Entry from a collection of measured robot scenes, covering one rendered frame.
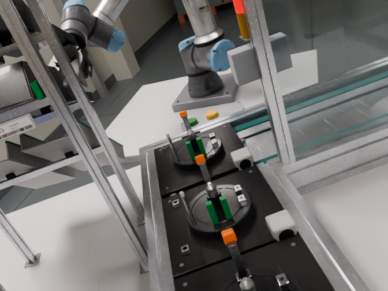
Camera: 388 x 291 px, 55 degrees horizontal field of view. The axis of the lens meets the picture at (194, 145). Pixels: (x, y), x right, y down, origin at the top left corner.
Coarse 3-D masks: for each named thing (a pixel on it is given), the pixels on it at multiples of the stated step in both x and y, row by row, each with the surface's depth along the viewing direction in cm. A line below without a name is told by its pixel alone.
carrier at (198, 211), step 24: (192, 192) 86; (216, 192) 73; (240, 192) 76; (264, 192) 78; (168, 216) 81; (192, 216) 72; (216, 216) 70; (240, 216) 71; (264, 216) 72; (288, 216) 67; (168, 240) 75; (192, 240) 73; (216, 240) 71; (240, 240) 69; (264, 240) 67; (192, 264) 67
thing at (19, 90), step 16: (16, 64) 66; (0, 80) 67; (16, 80) 67; (32, 80) 68; (64, 80) 81; (0, 96) 68; (16, 96) 67; (32, 96) 67; (64, 96) 79; (32, 112) 82
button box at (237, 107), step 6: (240, 102) 120; (222, 108) 121; (228, 108) 119; (234, 108) 118; (240, 108) 117; (204, 114) 121; (222, 114) 117; (228, 114) 116; (198, 120) 119; (204, 120) 117; (210, 120) 116; (192, 126) 116
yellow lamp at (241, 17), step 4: (240, 16) 71; (244, 16) 71; (240, 20) 72; (244, 20) 71; (240, 24) 73; (244, 24) 72; (240, 28) 73; (244, 28) 72; (244, 32) 73; (248, 32) 72; (244, 36) 73; (248, 36) 73
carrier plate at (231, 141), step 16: (224, 128) 107; (176, 144) 108; (224, 144) 99; (240, 144) 97; (160, 160) 103; (224, 160) 93; (160, 176) 96; (176, 176) 94; (192, 176) 91; (224, 176) 89; (160, 192) 90; (176, 192) 89
